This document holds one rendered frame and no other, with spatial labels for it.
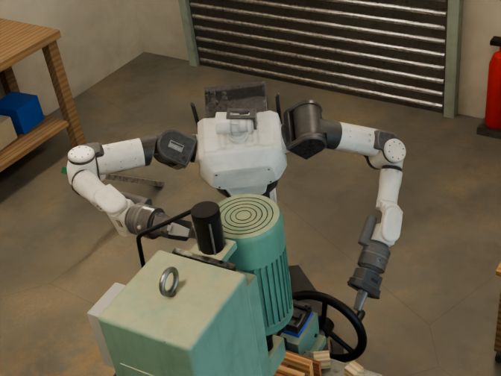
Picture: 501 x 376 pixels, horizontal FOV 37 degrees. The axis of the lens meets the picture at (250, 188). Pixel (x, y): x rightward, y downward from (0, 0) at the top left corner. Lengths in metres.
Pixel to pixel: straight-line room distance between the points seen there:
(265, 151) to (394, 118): 2.73
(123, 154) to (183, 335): 0.98
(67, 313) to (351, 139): 1.99
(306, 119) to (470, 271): 1.70
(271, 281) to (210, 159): 0.66
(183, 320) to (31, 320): 2.49
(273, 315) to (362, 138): 0.79
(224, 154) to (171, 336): 0.96
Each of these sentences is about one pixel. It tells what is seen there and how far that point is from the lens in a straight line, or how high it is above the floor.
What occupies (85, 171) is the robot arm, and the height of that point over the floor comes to 1.37.
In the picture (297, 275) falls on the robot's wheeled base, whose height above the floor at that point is 0.17.
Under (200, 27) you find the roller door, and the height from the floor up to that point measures 0.33.
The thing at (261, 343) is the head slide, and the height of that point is 1.22.
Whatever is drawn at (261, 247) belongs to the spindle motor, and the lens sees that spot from 1.63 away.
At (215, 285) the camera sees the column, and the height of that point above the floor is 1.52.
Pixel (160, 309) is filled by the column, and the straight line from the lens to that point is 1.47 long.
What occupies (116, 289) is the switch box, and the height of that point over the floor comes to 1.48.
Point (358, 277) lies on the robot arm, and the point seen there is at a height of 0.96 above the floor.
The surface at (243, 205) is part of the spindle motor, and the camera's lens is 1.70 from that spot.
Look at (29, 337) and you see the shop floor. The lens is 3.79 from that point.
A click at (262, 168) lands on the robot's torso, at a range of 2.27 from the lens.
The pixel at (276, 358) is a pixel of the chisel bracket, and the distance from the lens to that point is 1.98.
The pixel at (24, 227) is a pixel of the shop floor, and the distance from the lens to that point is 4.51.
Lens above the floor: 2.52
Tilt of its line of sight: 35 degrees down
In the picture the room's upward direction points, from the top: 8 degrees counter-clockwise
